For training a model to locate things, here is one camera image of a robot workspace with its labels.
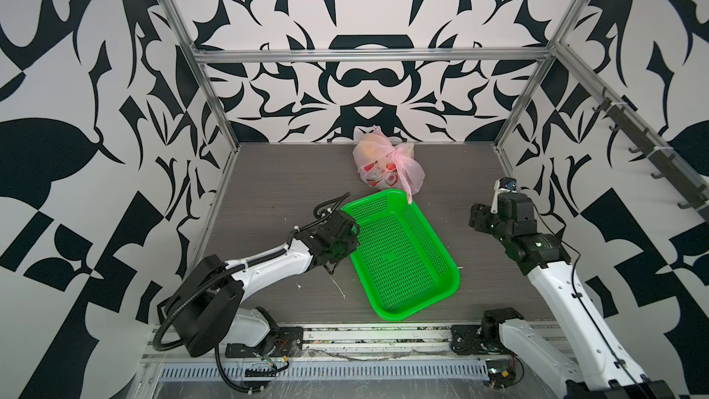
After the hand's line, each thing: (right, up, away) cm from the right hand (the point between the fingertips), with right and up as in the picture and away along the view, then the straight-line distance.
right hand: (487, 207), depth 77 cm
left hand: (-35, -10, +8) cm, 37 cm away
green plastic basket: (-22, -19, +12) cm, 31 cm away
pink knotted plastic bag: (-27, +12, +20) cm, 36 cm away
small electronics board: (+1, -41, -6) cm, 42 cm away
